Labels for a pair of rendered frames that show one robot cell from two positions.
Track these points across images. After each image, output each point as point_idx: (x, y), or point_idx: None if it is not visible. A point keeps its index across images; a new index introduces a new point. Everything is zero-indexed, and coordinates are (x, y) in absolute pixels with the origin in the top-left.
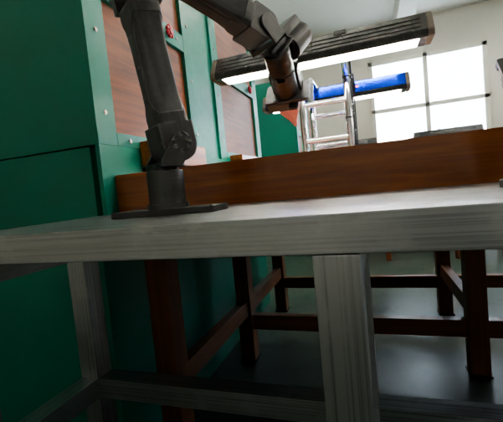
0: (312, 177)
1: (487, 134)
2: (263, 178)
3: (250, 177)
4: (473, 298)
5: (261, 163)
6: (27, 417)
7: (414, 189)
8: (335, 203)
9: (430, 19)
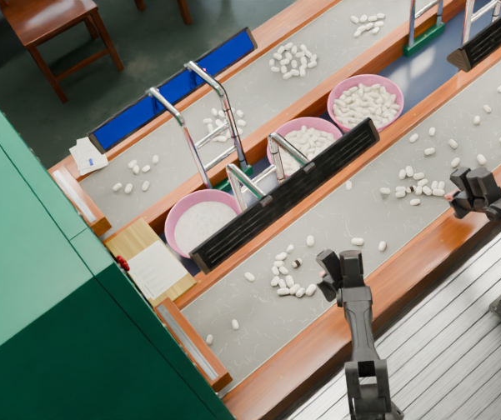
0: (378, 322)
1: (455, 251)
2: (352, 345)
3: (344, 351)
4: None
5: (351, 341)
6: None
7: (430, 296)
8: (463, 379)
9: (374, 129)
